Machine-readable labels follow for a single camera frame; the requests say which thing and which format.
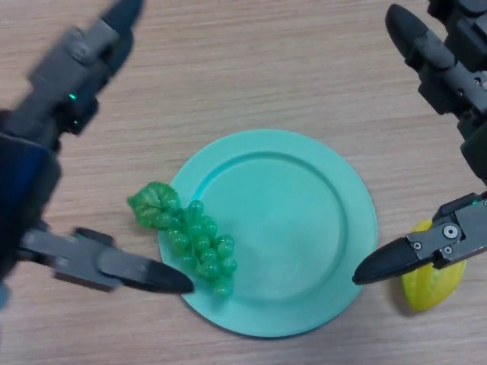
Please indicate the green grapes bunch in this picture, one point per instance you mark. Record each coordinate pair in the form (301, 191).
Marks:
(201, 243)

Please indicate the round green plate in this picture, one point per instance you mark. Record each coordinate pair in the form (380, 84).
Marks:
(289, 235)

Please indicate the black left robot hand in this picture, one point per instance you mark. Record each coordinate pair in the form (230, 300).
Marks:
(26, 171)

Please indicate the yellow starfruit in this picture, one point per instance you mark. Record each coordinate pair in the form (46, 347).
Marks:
(430, 292)

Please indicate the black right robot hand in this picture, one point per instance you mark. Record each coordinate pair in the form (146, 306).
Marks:
(441, 80)

